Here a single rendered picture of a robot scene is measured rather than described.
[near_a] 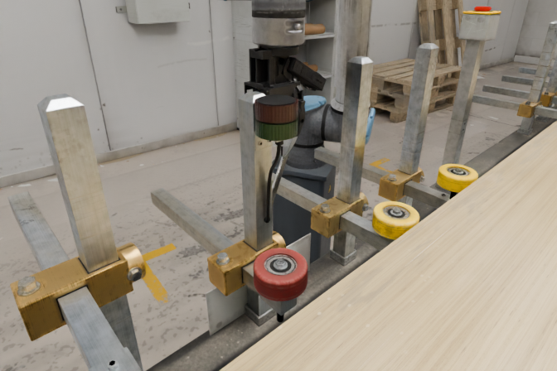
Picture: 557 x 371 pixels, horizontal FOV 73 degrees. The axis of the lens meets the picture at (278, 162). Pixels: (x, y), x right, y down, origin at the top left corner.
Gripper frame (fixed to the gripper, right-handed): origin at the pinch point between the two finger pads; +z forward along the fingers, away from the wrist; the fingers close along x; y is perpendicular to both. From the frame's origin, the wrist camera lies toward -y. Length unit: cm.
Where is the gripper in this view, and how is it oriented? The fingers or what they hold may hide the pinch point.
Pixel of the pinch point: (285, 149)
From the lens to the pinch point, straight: 74.4
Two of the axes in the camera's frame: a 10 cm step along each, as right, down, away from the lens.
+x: 6.7, 3.1, -6.7
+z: -0.1, 9.1, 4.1
